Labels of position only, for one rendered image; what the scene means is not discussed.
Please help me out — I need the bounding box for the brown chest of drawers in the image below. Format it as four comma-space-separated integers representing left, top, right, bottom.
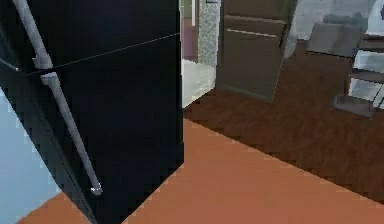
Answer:
215, 0, 299, 104

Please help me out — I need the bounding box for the black fridge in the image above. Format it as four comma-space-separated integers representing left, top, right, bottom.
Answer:
0, 0, 185, 224

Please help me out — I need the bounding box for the short grey fridge handle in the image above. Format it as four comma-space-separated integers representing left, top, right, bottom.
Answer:
12, 0, 54, 70

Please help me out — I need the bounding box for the long grey fridge handle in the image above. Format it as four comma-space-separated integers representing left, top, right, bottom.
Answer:
40, 72, 104, 196

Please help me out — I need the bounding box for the brown shelf unit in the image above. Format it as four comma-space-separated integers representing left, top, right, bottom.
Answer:
344, 32, 384, 111

